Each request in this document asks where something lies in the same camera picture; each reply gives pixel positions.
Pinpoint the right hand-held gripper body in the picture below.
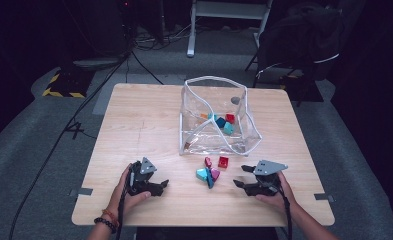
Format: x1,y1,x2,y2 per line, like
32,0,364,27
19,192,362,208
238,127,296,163
247,159,289,197

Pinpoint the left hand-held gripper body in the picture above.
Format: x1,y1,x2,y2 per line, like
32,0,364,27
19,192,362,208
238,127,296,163
127,156,158,197

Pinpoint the slim blue toy block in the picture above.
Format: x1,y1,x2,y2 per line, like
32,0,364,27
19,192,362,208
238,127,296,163
204,167,216,190

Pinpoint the clear plastic bag white trim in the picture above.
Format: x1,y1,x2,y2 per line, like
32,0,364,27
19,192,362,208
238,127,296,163
178,75,263,158

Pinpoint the person's left hand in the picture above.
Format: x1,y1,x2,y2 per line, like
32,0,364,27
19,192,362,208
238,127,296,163
104,163,152,218

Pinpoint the person's right hand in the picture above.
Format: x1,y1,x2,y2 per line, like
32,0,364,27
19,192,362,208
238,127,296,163
255,171,297,214

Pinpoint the grey tape strip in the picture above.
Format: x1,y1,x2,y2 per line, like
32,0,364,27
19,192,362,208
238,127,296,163
68,187,94,198
313,193,336,203

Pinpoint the black chair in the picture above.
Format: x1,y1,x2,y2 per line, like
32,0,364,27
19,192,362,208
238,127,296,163
244,1,348,108

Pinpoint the black base with yellow stripes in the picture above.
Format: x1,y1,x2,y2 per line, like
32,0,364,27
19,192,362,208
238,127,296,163
42,68,95,99

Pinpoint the dark cloth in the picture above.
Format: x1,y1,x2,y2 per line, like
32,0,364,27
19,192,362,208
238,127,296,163
257,2,347,81

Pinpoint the white metal stand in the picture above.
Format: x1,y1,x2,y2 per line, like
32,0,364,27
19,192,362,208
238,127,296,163
186,0,274,58

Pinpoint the black equipment stand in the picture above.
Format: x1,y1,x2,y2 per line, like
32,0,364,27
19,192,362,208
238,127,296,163
60,0,133,69

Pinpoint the left hand-held gripper cable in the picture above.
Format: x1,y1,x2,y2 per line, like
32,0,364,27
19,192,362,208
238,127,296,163
116,166,133,240

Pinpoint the hand-held gripper cable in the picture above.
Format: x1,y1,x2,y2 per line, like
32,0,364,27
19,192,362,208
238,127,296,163
277,184,293,240
116,166,133,240

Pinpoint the orange bracelet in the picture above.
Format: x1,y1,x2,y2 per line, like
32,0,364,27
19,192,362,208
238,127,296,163
101,209,120,228

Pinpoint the right hand-held gripper cable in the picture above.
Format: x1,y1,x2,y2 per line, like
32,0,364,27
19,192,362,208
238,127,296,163
277,184,293,240

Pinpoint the black bead bracelet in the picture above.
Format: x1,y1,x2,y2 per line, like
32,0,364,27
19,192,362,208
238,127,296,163
93,217,118,234

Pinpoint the long black floor cable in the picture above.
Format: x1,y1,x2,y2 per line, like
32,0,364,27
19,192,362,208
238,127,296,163
7,49,133,240

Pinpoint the short black floor cable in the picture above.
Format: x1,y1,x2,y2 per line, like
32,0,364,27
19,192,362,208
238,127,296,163
129,49,165,86

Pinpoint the bundle of floor cables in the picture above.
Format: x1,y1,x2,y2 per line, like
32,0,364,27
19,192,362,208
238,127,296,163
133,19,198,52

